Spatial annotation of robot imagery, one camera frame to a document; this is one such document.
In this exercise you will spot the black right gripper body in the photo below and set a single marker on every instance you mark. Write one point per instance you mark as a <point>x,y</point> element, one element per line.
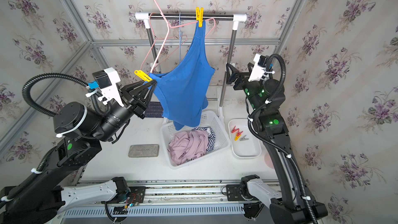
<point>245,81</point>

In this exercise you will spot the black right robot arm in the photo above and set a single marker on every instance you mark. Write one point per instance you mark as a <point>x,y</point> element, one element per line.
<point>264,90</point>

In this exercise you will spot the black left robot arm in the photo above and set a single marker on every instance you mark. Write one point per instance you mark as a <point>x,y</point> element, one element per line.
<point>82,129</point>

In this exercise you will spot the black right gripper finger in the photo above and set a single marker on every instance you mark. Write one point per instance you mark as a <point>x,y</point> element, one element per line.
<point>233,71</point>
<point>231,79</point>

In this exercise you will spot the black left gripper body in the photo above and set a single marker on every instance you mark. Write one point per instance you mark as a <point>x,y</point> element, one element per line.
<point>131,106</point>

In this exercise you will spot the grey rectangular sponge pad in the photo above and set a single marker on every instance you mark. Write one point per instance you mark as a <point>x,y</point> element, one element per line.
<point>144,151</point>

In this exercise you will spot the light blue wire hanger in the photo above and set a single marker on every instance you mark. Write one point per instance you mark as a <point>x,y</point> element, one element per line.
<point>180,39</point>

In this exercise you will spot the white plastic tray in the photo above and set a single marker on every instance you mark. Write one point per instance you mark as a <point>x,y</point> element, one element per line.
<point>249,149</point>

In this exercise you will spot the pink pen cup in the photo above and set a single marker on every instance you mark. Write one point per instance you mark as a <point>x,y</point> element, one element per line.
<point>268,161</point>

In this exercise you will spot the pink wire hanger striped top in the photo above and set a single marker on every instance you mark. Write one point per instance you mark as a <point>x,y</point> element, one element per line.
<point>158,44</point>

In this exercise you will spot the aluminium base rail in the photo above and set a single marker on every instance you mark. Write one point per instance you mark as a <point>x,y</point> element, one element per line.
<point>171,198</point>

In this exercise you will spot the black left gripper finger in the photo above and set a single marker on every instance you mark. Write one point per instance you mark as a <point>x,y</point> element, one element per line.
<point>137,88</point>
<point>145,99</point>

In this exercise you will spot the white perforated plastic basket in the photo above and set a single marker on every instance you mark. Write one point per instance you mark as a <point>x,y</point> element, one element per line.
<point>208,119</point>

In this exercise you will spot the white metal clothes rack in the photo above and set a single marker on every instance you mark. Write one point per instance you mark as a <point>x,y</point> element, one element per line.
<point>191,18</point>

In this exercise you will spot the blue white striped tank top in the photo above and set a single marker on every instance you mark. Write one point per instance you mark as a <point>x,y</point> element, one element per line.
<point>211,137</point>

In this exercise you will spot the yellow clothespin blue top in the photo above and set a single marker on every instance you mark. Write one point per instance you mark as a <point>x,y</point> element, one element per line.
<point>142,75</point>
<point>199,12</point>

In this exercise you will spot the pink tank top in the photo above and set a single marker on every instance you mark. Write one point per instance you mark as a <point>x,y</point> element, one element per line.
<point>188,145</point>

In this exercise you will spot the grey clothespin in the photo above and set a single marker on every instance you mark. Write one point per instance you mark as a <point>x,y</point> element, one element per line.
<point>243,138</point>

